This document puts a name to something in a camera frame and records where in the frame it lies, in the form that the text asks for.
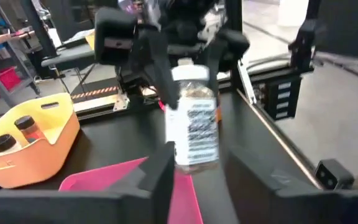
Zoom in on yellow plastic bin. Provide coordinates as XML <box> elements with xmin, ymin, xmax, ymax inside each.
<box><xmin>0</xmin><ymin>92</ymin><xmax>81</xmax><ymax>190</ymax></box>

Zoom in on pink plastic bin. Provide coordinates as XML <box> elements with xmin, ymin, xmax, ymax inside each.
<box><xmin>58</xmin><ymin>156</ymin><xmax>204</xmax><ymax>224</ymax></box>

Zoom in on black table-level camera box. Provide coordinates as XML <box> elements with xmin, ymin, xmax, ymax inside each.
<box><xmin>313</xmin><ymin>158</ymin><xmax>356</xmax><ymax>191</ymax></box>

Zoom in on black box white stripes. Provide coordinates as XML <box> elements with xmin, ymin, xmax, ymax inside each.
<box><xmin>260</xmin><ymin>73</ymin><xmax>303</xmax><ymax>121</ymax></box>

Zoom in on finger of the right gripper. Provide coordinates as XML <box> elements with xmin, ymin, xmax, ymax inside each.
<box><xmin>149</xmin><ymin>30</ymin><xmax>180</xmax><ymax>110</ymax></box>
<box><xmin>204</xmin><ymin>46</ymin><xmax>222</xmax><ymax>100</ymax></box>

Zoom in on red storage bin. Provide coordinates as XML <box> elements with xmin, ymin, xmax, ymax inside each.
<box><xmin>0</xmin><ymin>65</ymin><xmax>22</xmax><ymax>100</ymax></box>

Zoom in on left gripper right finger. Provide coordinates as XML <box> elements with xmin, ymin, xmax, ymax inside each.
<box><xmin>224</xmin><ymin>146</ymin><xmax>358</xmax><ymax>224</ymax></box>

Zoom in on bagel seasoning jar white lid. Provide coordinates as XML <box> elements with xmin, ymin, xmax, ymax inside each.
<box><xmin>164</xmin><ymin>57</ymin><xmax>221</xmax><ymax>174</ymax></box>

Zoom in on hazard striped floor strip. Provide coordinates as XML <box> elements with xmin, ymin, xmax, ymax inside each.
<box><xmin>69</xmin><ymin>85</ymin><xmax>120</xmax><ymax>101</ymax></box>

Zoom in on black frame strut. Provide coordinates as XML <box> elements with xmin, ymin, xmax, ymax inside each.
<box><xmin>288</xmin><ymin>17</ymin><xmax>326</xmax><ymax>74</ymax></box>

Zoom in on grey side table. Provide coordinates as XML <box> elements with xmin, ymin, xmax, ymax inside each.
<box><xmin>40</xmin><ymin>42</ymin><xmax>96</xmax><ymax>79</ymax></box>

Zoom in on metal corner bracket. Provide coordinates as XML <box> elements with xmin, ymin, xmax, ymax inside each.
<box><xmin>112</xmin><ymin>92</ymin><xmax>131</xmax><ymax>112</ymax></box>

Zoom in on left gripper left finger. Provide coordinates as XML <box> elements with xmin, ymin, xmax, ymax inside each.
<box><xmin>0</xmin><ymin>141</ymin><xmax>176</xmax><ymax>224</ymax></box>

